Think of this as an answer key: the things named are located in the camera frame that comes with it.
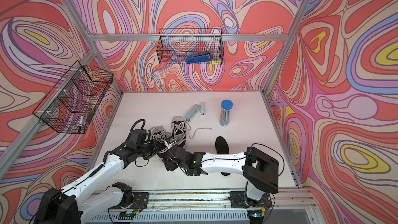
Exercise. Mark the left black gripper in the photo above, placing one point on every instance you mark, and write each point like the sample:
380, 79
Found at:
151, 142

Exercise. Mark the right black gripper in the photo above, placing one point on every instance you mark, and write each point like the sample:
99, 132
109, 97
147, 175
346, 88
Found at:
169, 164

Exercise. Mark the black canvas sneaker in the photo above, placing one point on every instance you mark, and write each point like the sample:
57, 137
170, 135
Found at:
181, 131
161, 140

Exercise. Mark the black shoe insole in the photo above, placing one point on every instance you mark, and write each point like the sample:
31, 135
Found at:
221, 146

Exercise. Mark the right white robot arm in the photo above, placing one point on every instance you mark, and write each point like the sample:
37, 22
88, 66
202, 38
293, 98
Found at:
259, 169

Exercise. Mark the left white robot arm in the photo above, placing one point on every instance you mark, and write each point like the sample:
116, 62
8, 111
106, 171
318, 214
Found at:
75, 202

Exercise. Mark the grey blue stapler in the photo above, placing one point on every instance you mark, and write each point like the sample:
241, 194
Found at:
197, 109

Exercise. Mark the white marker in basket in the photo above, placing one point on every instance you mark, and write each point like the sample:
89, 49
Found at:
80, 126

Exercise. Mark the pencil tube with blue lid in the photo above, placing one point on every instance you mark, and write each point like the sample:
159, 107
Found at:
226, 107

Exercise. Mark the blue stapler in basket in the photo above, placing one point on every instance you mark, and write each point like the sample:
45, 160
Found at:
199, 58

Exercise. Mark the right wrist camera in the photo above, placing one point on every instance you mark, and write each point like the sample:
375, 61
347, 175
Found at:
170, 142

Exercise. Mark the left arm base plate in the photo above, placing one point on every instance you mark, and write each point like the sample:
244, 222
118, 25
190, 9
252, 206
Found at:
136, 200

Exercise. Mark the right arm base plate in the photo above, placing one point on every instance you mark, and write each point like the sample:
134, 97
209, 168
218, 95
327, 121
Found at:
238, 199

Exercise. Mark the black wire basket left wall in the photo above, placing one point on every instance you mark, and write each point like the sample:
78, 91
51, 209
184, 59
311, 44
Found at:
79, 91

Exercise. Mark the black wire basket wall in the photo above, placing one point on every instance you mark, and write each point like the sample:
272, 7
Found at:
79, 91
175, 45

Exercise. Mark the black wire basket back wall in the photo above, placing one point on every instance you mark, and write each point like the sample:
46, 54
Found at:
175, 45

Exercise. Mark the aluminium rail with vents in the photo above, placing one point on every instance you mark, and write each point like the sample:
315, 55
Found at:
291, 206

